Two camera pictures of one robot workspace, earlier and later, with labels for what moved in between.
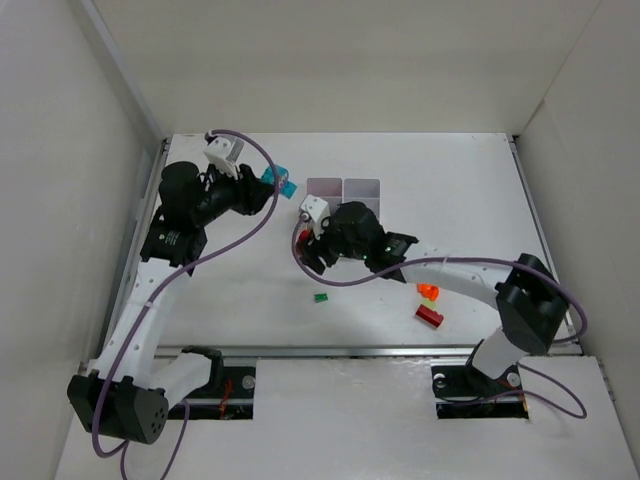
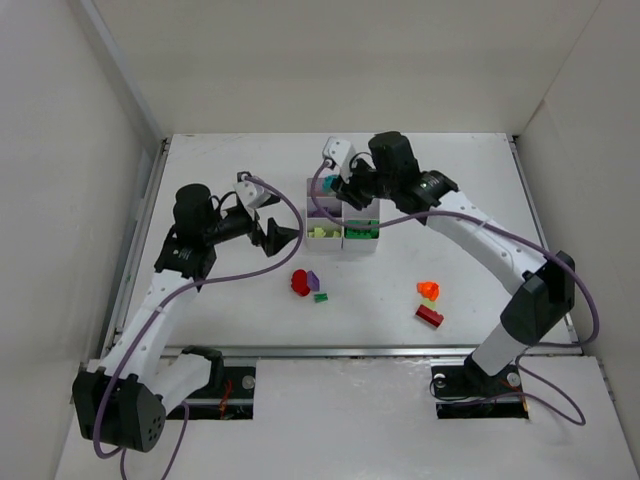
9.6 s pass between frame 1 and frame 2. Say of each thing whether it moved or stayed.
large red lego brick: stayed
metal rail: stayed
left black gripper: moved
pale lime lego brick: stayed
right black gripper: moved
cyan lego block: moved
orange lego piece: stayed
